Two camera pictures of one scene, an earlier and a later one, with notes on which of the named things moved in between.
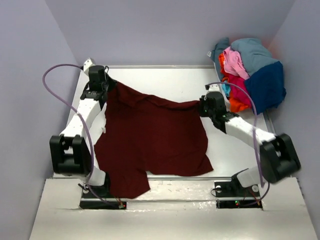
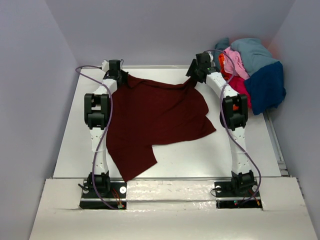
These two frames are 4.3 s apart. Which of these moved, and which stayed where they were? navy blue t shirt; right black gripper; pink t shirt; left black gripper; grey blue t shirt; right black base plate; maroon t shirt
Moved: right black gripper; left black gripper; maroon t shirt
Stayed: pink t shirt; grey blue t shirt; right black base plate; navy blue t shirt
